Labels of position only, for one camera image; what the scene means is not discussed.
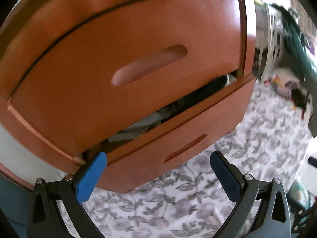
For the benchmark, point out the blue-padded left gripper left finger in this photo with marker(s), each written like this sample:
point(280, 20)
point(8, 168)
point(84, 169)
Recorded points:
point(45, 219)

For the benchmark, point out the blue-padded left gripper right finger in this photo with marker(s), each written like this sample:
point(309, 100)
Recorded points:
point(273, 216)

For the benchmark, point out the brown drawer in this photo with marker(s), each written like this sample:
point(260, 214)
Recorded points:
point(186, 135)
point(124, 65)

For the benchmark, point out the floral grey white rug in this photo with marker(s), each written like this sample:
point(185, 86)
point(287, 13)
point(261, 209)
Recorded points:
point(271, 142)

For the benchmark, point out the grey white cloth in drawer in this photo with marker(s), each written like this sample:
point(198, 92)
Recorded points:
point(139, 128)

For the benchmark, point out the colourful clutter pile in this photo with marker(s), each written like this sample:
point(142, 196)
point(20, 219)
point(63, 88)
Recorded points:
point(291, 91)

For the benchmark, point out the dark green cloth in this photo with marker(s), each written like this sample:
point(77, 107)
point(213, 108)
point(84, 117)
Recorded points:
point(297, 43)

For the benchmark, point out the brown wooden dresser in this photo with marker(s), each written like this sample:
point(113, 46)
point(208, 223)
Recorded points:
point(33, 27)

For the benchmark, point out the white plastic chair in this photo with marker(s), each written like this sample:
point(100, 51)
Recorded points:
point(269, 34)

